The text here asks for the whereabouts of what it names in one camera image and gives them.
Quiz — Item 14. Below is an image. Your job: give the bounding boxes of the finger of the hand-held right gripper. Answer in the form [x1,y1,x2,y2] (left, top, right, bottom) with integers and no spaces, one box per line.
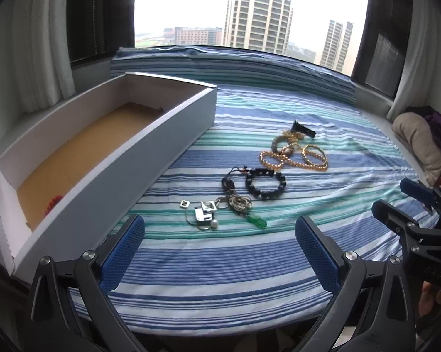
[399,178,439,213]
[371,199,423,239]

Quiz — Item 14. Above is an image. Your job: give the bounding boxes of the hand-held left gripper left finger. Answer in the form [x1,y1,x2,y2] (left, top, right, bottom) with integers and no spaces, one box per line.
[28,214,148,352]

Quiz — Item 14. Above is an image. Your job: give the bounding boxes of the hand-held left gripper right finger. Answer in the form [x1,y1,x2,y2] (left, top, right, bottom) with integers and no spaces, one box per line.
[295,216,417,352]

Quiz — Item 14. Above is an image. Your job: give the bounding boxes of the white cardboard box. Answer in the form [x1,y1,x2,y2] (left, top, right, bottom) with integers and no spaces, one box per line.
[0,71,218,285]

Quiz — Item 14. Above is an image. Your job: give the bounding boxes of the black hair clip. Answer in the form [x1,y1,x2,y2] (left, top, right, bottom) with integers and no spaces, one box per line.
[292,121,317,139]

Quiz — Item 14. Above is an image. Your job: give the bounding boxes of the person's right hand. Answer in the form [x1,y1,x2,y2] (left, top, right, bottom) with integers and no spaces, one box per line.
[418,280,441,318]

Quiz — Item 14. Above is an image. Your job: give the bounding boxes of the beige pillow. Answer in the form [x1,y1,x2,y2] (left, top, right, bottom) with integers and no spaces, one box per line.
[392,112,441,187]

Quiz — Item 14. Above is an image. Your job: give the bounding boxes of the green glass pendant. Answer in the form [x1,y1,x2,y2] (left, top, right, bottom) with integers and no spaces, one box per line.
[246,213,267,229]

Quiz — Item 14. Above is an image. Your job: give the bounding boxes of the blue green striped bed sheet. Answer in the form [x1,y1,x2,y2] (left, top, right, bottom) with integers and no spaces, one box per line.
[68,46,441,336]

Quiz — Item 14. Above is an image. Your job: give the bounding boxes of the red beaded ornament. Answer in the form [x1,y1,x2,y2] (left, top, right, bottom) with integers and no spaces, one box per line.
[44,195,63,215]

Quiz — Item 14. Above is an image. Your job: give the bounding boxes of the bunch of thin metal rings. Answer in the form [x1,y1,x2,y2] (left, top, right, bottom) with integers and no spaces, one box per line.
[225,194,255,213]

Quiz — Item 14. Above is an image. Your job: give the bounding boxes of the gold bangles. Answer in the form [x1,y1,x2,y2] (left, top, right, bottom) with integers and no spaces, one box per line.
[302,144,328,167]

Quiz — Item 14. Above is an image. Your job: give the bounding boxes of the gold jewellery earrings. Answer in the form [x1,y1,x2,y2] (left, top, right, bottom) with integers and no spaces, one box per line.
[283,130,306,151]

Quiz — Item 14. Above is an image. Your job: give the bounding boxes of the white curtain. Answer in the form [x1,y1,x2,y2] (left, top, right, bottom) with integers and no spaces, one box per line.
[385,0,438,121]
[11,0,78,114]

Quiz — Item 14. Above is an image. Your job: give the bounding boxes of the slim twin tower building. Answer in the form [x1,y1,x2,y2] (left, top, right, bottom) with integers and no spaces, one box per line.
[314,19,354,73]

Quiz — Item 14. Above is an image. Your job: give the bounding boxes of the low brick building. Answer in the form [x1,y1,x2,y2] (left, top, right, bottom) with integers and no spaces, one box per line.
[163,26,223,47]

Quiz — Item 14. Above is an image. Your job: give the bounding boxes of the wide tall tower building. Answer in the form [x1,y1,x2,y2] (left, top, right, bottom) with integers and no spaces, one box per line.
[222,0,294,55]

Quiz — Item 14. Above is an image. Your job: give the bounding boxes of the black bead bracelet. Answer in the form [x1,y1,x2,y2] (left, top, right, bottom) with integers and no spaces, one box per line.
[244,167,287,201]

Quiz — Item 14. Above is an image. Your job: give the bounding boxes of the silver clasp chain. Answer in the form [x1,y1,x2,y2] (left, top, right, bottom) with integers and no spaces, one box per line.
[185,207,214,231]

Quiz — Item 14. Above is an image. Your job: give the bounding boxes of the gold bead chain necklace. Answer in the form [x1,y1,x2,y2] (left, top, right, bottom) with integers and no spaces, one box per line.
[259,148,329,172]

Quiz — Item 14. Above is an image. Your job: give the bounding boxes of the black cord necklace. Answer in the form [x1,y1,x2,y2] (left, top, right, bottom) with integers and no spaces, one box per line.
[221,166,250,200]

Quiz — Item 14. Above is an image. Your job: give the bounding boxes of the grey bead bracelet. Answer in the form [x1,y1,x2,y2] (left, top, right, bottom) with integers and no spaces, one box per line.
[271,135,298,156]

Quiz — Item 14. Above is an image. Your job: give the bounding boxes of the dark window frame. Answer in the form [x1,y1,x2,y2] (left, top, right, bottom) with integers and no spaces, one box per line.
[350,0,415,99]
[65,0,137,68]

